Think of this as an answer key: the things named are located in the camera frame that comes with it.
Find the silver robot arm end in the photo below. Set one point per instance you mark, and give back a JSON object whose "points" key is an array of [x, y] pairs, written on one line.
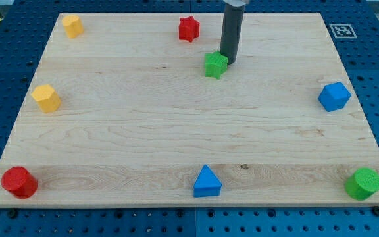
{"points": [[237, 3]]}

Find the green star block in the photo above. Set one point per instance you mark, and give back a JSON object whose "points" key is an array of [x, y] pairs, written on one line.
{"points": [[215, 64]]}

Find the red star block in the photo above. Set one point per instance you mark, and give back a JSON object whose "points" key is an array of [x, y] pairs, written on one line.
{"points": [[188, 29]]}

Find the wooden board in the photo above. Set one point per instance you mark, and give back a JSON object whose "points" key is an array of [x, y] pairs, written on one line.
{"points": [[139, 118]]}

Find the blue triangle block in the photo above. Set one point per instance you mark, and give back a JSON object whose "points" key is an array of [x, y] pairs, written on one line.
{"points": [[207, 183]]}

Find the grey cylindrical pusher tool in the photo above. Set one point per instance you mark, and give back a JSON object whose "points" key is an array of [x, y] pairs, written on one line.
{"points": [[231, 29]]}

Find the yellow hexagon block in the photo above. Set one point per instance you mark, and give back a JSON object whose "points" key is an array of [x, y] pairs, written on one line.
{"points": [[46, 98]]}

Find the blue cube block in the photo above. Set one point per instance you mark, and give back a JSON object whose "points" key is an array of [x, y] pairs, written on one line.
{"points": [[334, 96]]}

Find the white fiducial marker tag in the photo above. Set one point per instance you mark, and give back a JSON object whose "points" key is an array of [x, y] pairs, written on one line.
{"points": [[343, 31]]}

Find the red cylinder block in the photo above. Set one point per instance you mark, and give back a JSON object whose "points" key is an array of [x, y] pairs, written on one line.
{"points": [[19, 182]]}

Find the green cylinder block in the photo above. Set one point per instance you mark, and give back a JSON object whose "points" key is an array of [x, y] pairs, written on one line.
{"points": [[362, 184]]}

